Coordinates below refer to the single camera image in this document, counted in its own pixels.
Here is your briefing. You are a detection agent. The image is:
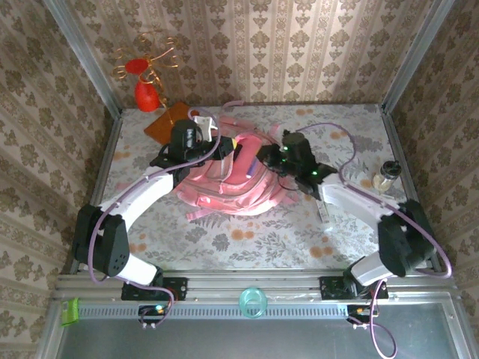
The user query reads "aluminium frame post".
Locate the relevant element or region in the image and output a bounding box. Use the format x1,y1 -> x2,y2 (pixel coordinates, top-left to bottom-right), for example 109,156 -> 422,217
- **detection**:
381,0 -> 450,113
43,0 -> 123,117

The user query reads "red wine glass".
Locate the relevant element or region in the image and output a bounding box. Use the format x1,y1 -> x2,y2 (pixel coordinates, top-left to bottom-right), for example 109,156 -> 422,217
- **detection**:
123,58 -> 159,112

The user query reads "small black controller board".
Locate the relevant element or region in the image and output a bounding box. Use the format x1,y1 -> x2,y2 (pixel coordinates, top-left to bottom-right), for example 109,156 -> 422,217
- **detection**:
346,304 -> 377,322
138,304 -> 168,325

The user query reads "small jar black lid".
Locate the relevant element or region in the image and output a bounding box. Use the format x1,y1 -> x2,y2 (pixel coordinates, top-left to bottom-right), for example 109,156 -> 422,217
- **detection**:
371,159 -> 402,192

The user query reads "clear plastic tube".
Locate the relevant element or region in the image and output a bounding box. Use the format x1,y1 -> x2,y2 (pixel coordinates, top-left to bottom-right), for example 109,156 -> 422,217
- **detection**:
315,201 -> 332,225

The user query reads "aluminium front rail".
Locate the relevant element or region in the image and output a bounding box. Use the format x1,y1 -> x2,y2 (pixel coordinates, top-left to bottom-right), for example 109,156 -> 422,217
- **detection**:
52,271 -> 460,302

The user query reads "slotted grey cable duct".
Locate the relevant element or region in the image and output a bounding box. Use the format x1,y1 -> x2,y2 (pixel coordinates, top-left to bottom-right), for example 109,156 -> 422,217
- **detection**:
76,302 -> 351,319

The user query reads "teal tape roll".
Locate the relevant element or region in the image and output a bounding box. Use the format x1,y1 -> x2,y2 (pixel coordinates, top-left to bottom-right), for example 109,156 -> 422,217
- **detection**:
238,286 -> 269,321

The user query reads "grey metal tray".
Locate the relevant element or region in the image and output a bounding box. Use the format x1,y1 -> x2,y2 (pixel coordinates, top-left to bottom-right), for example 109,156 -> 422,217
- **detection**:
37,295 -> 472,359

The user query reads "green tag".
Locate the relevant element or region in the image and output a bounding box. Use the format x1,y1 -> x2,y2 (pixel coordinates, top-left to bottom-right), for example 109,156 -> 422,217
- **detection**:
60,297 -> 80,326

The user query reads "aluminium side rail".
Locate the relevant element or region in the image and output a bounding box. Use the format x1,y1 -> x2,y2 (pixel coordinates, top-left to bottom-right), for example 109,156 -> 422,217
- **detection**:
380,106 -> 445,272
69,110 -> 124,276

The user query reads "pink backpack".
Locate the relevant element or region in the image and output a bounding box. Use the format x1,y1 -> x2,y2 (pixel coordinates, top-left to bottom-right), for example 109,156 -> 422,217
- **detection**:
174,99 -> 300,222

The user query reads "gold wire stand orange base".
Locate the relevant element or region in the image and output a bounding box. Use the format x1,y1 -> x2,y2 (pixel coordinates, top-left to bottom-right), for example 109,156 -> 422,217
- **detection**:
111,31 -> 192,145

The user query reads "purple pen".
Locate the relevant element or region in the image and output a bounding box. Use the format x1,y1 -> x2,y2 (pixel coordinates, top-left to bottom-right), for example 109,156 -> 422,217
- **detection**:
245,156 -> 260,179

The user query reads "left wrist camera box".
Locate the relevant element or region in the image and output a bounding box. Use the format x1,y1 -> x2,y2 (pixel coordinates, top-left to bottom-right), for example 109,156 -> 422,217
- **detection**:
192,114 -> 220,142

